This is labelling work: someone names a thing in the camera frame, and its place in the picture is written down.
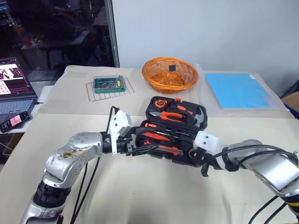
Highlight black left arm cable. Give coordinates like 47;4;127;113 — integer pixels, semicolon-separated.
70;105;121;224

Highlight orange wicker basket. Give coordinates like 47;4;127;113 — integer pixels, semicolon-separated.
142;57;199;95

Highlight claw hammer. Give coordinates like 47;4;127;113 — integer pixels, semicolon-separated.
169;101;206;123

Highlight orange handled pliers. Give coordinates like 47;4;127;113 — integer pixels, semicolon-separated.
149;110;183;122

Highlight black smartphone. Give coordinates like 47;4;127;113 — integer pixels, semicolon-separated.
0;111;31;133

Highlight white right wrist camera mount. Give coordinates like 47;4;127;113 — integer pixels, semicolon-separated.
193;131;226;170

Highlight cardboard box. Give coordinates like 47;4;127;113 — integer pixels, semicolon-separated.
281;91;299;110

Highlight green screwdriver bit box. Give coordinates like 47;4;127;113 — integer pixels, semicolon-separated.
93;74;127;94

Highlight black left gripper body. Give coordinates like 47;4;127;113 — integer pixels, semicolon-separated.
116;127;138;157

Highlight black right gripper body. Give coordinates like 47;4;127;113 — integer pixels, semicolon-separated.
189;146;217;178

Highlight metal wire rack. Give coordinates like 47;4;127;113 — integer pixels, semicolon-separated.
85;77;135;103

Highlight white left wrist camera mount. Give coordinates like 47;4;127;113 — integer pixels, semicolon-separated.
107;109;134;156

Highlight grey metal window post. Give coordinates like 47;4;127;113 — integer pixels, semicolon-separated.
104;0;120;68

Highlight blue sheet in plastic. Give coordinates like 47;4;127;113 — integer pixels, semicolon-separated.
195;63;294;116

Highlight orange black utility knife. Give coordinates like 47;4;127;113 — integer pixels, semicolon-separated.
149;144;185;156

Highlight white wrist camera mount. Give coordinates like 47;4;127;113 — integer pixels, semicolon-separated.
107;109;134;156
193;131;226;170

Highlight blue cutting mat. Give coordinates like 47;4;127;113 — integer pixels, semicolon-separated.
204;73;273;109

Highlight open laptop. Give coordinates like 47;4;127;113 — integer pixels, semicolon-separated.
0;57;38;115

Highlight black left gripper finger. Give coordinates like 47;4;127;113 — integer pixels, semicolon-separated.
131;144;162;157
130;126;149;136

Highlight orange black screwdriver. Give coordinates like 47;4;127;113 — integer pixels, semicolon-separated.
142;132;180;143
144;123;187;137

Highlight black orange tool kit case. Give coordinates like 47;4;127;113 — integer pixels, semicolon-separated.
135;96;208;168

